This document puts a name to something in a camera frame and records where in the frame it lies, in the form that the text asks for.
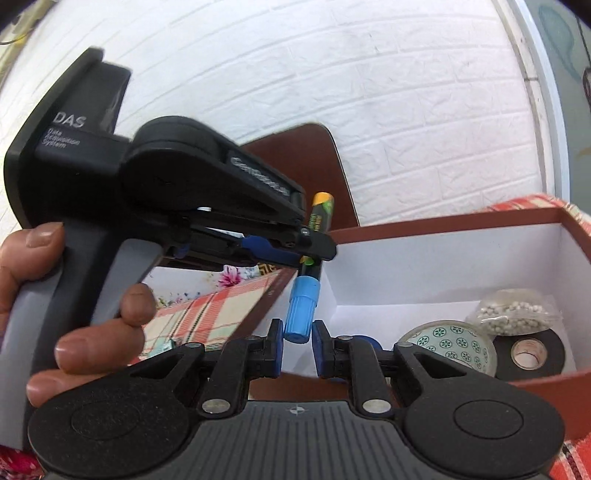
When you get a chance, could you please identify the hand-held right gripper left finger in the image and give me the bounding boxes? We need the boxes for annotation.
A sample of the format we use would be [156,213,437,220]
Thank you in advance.
[124,318,283,416]

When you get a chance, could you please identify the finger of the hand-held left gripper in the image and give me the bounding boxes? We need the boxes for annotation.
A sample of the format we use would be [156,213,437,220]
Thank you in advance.
[167,230,302,272]
[194,210,338,262]

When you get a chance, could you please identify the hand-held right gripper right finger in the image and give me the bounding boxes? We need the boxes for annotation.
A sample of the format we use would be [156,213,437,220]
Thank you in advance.
[311,320,467,416]

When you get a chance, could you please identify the marker with blue cap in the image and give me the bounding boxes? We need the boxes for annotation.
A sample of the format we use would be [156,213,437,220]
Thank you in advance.
[283,191,334,343]

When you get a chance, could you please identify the clear patterned tape roll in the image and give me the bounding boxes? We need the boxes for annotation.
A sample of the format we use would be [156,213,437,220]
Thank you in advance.
[394,320,498,381]

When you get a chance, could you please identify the brown cardboard box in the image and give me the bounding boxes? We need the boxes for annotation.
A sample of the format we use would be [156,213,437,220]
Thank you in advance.
[233,207,591,444]

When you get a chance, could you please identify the black tape roll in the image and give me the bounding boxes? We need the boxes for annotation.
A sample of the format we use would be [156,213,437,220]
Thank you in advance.
[489,329,566,381]

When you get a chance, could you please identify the person's left hand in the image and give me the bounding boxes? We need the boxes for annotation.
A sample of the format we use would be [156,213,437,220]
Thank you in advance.
[0,222,158,408]

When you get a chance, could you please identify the floral white cloth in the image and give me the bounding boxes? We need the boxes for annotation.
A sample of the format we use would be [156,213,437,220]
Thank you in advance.
[141,264,273,310]

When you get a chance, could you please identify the plaid tablecloth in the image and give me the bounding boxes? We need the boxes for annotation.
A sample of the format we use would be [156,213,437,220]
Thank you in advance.
[139,194,591,480]

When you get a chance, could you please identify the brown chair with gold emblem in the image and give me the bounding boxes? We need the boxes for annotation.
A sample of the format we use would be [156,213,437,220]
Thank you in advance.
[159,122,361,278]

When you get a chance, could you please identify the bag of white beads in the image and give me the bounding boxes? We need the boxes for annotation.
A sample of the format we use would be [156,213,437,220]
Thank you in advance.
[465,288,561,337]

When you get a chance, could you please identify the red floral cloth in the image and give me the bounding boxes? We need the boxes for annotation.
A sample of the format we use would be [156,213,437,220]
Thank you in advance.
[0,445,42,480]

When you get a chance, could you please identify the glass panel with drawing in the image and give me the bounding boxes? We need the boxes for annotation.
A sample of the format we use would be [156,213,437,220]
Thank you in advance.
[538,0,591,204]

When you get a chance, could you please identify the white door frame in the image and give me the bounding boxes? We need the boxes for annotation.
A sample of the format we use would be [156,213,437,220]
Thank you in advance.
[496,0,573,199]

